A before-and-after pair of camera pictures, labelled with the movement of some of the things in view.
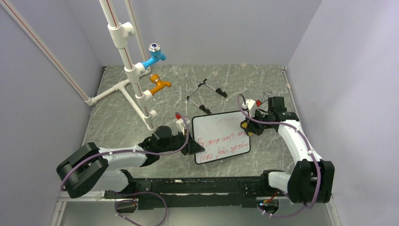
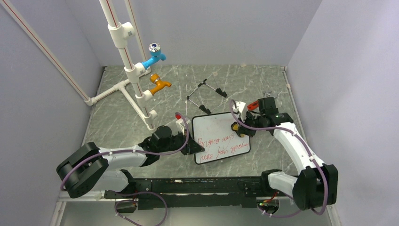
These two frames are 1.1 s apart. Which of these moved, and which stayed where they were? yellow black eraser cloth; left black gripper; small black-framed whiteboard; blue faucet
Moved: yellow black eraser cloth
Stayed: small black-framed whiteboard; left black gripper; blue faucet
